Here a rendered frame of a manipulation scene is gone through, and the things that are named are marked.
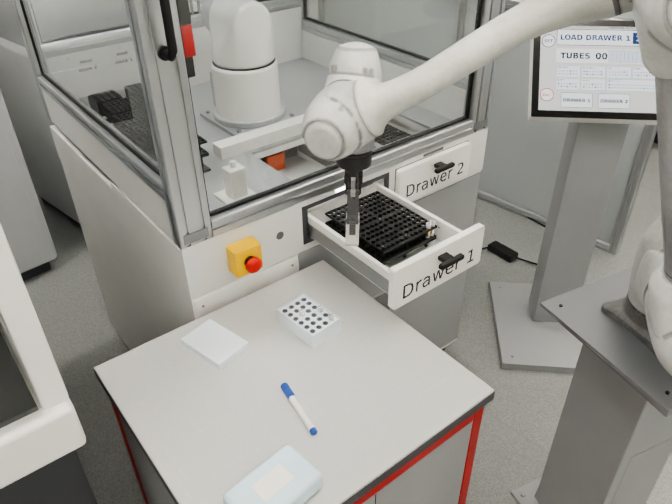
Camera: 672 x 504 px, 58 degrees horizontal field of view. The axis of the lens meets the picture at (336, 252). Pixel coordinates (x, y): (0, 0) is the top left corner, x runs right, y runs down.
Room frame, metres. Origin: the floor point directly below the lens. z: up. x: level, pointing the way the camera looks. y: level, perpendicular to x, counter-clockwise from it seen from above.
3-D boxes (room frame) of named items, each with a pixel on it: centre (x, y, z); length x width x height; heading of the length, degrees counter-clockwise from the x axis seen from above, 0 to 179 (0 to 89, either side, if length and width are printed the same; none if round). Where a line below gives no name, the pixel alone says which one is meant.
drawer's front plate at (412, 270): (1.12, -0.23, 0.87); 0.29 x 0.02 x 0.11; 128
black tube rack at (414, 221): (1.28, -0.11, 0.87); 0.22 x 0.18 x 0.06; 38
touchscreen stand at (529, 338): (1.84, -0.88, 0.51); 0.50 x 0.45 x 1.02; 173
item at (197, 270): (1.78, 0.23, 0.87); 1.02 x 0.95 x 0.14; 128
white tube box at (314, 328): (1.04, 0.07, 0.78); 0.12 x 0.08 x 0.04; 43
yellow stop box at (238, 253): (1.16, 0.21, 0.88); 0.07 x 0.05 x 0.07; 128
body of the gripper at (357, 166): (1.15, -0.04, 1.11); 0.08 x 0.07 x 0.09; 177
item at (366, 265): (1.28, -0.11, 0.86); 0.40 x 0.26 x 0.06; 38
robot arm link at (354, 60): (1.14, -0.04, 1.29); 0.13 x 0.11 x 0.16; 165
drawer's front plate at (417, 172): (1.56, -0.29, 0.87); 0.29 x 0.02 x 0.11; 128
